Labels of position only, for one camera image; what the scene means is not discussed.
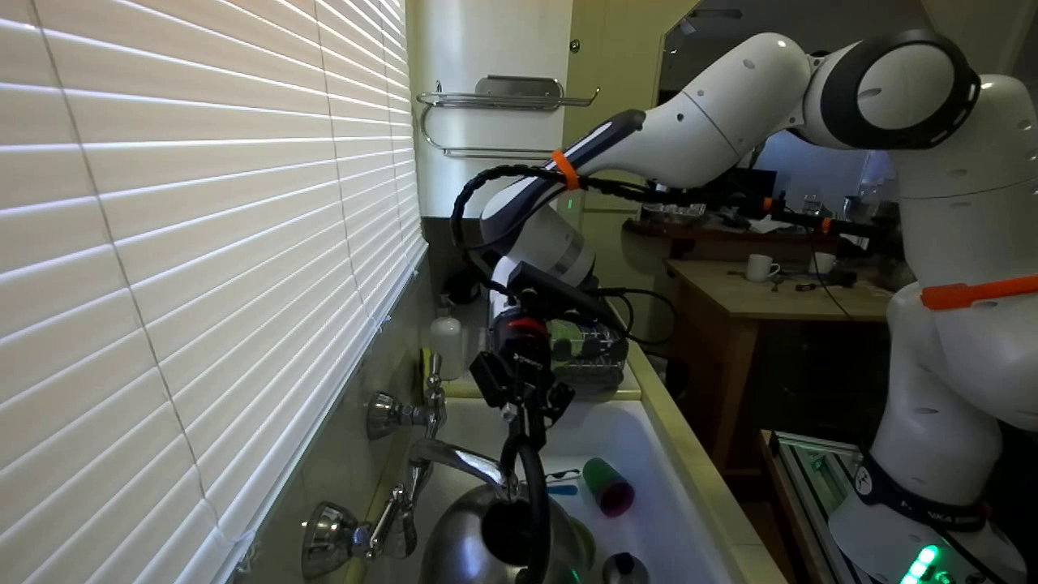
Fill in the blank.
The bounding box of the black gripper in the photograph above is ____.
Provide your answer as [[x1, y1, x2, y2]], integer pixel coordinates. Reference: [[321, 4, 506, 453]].
[[468, 314, 576, 459]]

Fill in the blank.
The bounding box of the steel kettle with black handle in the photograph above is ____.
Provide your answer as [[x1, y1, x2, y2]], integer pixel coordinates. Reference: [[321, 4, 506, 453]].
[[417, 427, 601, 584]]

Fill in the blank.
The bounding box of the white kitchen sink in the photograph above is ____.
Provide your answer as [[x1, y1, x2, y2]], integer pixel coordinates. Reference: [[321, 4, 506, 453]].
[[432, 390, 740, 584]]

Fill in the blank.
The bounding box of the green and pink cup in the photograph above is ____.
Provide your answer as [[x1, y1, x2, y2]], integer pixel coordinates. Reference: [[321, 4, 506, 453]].
[[581, 453, 640, 518]]

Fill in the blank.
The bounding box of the small pump soap bottle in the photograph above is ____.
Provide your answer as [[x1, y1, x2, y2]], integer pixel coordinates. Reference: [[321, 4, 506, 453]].
[[429, 306, 470, 384]]

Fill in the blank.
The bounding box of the wooden table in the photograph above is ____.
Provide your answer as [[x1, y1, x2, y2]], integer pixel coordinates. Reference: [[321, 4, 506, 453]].
[[662, 248, 894, 479]]

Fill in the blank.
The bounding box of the metal paper towel holder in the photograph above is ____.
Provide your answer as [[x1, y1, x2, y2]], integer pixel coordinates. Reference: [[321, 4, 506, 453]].
[[416, 70, 601, 164]]

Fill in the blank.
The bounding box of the white window blind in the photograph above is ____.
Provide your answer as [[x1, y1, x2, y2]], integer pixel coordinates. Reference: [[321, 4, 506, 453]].
[[0, 0, 432, 584]]

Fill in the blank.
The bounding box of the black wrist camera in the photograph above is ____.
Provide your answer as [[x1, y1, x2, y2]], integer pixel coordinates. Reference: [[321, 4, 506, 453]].
[[502, 257, 616, 325]]

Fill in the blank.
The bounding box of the chrome wall faucet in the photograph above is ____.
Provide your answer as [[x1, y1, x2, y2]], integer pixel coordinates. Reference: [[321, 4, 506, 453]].
[[299, 375, 512, 581]]

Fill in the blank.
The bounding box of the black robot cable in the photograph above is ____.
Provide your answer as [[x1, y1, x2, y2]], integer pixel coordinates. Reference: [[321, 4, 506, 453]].
[[447, 160, 693, 350]]

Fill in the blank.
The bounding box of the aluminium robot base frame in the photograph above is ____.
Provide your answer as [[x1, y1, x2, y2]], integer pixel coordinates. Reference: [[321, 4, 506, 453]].
[[758, 424, 1038, 584]]

